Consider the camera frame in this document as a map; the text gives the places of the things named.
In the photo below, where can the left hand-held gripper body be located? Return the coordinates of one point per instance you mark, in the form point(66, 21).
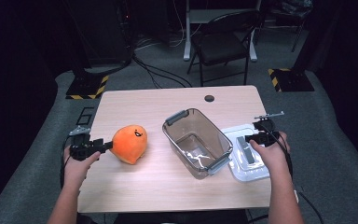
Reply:
point(80, 147)

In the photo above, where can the dark equipment rack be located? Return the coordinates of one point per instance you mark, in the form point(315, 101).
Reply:
point(105, 31)

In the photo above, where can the white desk frame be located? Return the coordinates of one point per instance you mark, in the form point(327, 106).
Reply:
point(188, 37)

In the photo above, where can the orange plush toy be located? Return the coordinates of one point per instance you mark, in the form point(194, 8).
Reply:
point(129, 144)

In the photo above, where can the person's left hand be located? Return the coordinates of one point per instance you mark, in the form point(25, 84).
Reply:
point(76, 172)

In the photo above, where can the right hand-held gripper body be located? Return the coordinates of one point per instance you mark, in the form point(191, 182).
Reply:
point(265, 130)

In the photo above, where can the black stand base striped edge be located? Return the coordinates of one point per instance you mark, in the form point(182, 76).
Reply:
point(292, 81)
point(85, 87)

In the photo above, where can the black folding chair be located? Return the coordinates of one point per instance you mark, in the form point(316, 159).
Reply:
point(220, 46)

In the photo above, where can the person's right hand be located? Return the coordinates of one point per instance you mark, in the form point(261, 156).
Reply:
point(275, 158)

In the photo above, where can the clear storage box grey clips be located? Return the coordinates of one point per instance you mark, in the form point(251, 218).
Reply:
point(195, 143)

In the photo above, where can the dark background chair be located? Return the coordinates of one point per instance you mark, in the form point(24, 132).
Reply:
point(292, 12)

